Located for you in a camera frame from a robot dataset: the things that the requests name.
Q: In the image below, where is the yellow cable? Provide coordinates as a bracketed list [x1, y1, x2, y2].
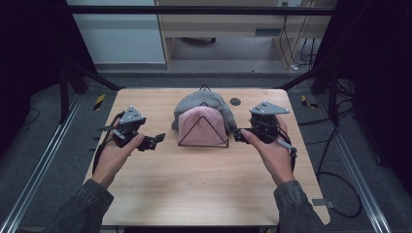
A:
[284, 0, 315, 68]

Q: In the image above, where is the person's left hand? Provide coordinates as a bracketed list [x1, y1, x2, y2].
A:
[91, 117, 146, 189]

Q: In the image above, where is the aluminium floor rail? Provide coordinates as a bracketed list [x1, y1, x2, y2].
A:
[0, 93, 84, 233]
[315, 95, 394, 233]

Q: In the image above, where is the left hand-held gripper cable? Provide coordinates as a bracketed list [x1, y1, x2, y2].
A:
[91, 111, 126, 176]

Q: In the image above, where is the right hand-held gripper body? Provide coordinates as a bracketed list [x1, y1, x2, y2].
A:
[249, 101, 291, 144]

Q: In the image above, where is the black wire rack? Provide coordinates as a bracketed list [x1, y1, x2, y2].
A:
[177, 83, 230, 149]

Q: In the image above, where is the hand-held gripper cable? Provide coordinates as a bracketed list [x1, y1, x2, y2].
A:
[275, 121, 298, 173]
[91, 111, 126, 176]

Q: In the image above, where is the grey tape strip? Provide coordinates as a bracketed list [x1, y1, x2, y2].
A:
[312, 198, 336, 209]

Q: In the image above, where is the black floor cable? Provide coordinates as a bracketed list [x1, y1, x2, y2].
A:
[297, 106, 363, 218]

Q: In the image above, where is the black frame strut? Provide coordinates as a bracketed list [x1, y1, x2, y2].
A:
[57, 62, 126, 124]
[275, 63, 341, 126]

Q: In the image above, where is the grey knit beanie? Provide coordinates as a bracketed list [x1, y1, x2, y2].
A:
[171, 89, 238, 132]

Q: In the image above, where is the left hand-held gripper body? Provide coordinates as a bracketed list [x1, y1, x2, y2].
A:
[111, 105, 147, 149]

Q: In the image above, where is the right hand-held gripper cable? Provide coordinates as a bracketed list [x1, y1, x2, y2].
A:
[275, 121, 298, 173]

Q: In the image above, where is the yellow black hazard tape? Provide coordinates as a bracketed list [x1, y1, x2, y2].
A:
[93, 93, 107, 112]
[300, 94, 319, 110]

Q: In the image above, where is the pink knit beanie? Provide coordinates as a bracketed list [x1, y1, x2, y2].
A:
[177, 106, 229, 147]

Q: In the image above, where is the person's right hand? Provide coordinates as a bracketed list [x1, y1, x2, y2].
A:
[240, 115, 296, 187]

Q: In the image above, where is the black horizontal frame bar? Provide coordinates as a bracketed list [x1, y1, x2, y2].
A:
[66, 5, 336, 16]

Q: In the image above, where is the white cabinet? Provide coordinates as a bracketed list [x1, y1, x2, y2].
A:
[66, 0, 166, 65]

